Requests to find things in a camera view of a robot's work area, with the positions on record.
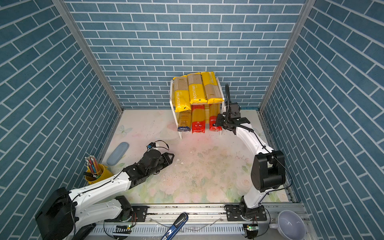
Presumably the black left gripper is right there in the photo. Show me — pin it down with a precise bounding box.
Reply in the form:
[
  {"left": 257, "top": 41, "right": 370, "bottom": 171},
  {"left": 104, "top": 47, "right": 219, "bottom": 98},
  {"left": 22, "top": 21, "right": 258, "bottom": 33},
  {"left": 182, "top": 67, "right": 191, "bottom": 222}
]
[{"left": 146, "top": 152, "right": 176, "bottom": 178}]

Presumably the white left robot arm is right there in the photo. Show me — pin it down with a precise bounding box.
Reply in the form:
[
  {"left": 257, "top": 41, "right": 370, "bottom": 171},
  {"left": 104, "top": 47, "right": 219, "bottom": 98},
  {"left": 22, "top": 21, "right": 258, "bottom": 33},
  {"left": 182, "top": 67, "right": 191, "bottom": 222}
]
[{"left": 35, "top": 149, "right": 175, "bottom": 240}]

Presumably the grey-blue glasses case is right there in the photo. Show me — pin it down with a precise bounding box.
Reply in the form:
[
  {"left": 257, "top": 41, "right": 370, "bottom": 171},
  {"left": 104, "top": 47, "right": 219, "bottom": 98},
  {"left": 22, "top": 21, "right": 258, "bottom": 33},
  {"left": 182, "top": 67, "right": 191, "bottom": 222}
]
[{"left": 107, "top": 142, "right": 129, "bottom": 166}]

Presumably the blue moli pasta bag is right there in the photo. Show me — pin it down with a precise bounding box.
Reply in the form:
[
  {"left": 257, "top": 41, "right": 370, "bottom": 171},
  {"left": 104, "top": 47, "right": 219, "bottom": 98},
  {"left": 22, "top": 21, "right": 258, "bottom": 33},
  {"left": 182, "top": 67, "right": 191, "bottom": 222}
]
[{"left": 178, "top": 110, "right": 192, "bottom": 132}]

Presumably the white bowl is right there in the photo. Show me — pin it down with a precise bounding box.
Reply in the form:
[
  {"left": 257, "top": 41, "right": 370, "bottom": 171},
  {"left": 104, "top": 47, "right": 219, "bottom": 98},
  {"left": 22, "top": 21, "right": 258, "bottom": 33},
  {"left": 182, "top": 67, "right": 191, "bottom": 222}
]
[{"left": 269, "top": 210, "right": 307, "bottom": 240}]

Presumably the yellow pencil cup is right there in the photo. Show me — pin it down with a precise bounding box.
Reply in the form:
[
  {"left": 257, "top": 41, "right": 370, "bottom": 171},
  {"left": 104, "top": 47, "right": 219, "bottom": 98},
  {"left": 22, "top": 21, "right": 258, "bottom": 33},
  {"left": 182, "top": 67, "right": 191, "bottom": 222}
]
[{"left": 83, "top": 155, "right": 113, "bottom": 185}]

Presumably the wooden two-tier shelf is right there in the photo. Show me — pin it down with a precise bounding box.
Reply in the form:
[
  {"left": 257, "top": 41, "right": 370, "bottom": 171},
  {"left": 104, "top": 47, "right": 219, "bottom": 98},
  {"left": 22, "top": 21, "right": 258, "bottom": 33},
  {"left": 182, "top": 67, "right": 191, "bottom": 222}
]
[{"left": 170, "top": 72, "right": 225, "bottom": 138}]

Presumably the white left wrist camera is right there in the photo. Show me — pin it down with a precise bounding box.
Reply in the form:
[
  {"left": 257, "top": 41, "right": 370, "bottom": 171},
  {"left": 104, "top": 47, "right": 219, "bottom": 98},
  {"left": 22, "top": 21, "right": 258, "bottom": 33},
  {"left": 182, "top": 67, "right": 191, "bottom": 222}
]
[{"left": 147, "top": 142, "right": 158, "bottom": 151}]

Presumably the aluminium mounting rail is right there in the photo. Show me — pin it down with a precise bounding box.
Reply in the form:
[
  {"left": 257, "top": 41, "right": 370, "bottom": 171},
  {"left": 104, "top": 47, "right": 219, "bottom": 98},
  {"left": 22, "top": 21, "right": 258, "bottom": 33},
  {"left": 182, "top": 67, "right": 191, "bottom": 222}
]
[{"left": 65, "top": 203, "right": 317, "bottom": 240}]

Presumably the blue black handheld tool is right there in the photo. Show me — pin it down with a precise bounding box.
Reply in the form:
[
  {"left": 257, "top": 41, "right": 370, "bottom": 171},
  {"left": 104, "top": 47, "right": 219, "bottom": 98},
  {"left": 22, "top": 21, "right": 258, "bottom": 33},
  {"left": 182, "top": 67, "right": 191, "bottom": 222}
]
[{"left": 161, "top": 212, "right": 189, "bottom": 240}]

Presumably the red spaghetti bag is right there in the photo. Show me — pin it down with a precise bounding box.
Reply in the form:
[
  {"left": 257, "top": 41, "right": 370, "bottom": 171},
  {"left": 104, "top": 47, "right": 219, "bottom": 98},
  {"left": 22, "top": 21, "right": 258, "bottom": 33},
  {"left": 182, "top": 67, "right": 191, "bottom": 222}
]
[
  {"left": 192, "top": 105, "right": 206, "bottom": 134},
  {"left": 209, "top": 104, "right": 222, "bottom": 132}
]

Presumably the yellow pastatime bag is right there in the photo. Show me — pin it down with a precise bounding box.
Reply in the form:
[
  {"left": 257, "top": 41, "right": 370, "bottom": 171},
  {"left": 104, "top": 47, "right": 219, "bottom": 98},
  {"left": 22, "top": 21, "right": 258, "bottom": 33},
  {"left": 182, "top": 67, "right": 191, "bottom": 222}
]
[
  {"left": 187, "top": 73, "right": 208, "bottom": 105},
  {"left": 173, "top": 76, "right": 192, "bottom": 113},
  {"left": 201, "top": 72, "right": 224, "bottom": 105}
]

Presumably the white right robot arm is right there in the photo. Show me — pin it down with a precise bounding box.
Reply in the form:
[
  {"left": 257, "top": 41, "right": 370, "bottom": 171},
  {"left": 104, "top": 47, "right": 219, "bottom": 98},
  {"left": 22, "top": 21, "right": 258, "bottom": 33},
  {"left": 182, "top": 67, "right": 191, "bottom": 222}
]
[{"left": 217, "top": 102, "right": 286, "bottom": 220}]

